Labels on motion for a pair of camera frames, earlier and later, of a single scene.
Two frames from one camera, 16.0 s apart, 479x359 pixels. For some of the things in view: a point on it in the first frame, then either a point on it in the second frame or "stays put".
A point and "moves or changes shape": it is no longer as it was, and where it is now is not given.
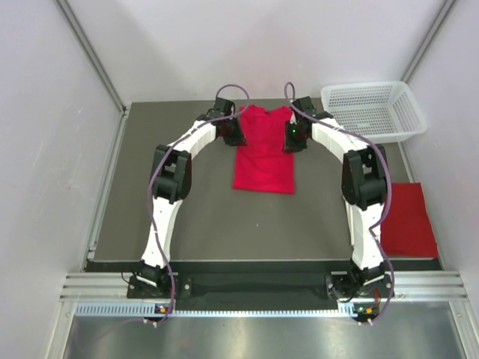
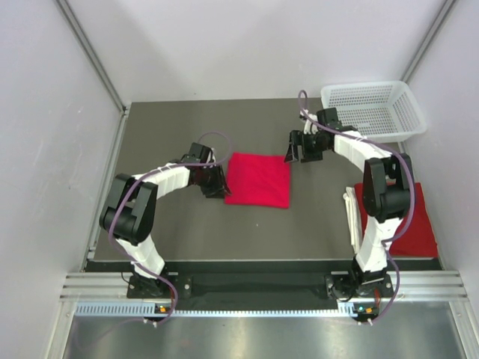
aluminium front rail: [429, 286] stays put
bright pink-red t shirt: [261, 164] moves or changes shape
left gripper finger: [236, 137] -> [224, 192]
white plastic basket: [382, 112] stays put
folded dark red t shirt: [407, 229] stays put
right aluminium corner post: [427, 39] stays put
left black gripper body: [231, 124] -> [210, 180]
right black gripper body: [293, 140] -> [312, 147]
